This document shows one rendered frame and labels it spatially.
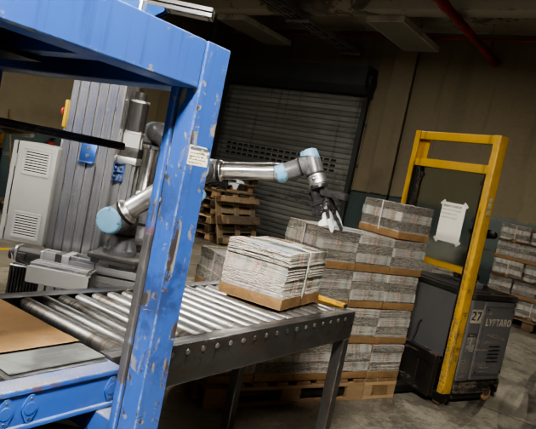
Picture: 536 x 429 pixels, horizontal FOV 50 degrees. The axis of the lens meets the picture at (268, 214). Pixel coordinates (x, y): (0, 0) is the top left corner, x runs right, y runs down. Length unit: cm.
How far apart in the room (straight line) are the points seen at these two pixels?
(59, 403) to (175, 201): 51
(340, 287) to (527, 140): 665
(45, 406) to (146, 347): 25
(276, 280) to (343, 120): 875
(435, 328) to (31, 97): 734
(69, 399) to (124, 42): 77
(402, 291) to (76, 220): 211
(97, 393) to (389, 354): 279
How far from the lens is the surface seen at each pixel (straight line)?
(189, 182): 120
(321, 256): 246
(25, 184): 289
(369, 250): 360
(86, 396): 142
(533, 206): 964
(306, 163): 232
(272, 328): 200
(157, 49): 112
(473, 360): 441
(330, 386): 260
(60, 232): 290
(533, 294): 799
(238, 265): 229
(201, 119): 121
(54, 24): 99
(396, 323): 392
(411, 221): 380
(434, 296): 440
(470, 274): 404
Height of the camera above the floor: 131
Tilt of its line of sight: 4 degrees down
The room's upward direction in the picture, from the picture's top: 11 degrees clockwise
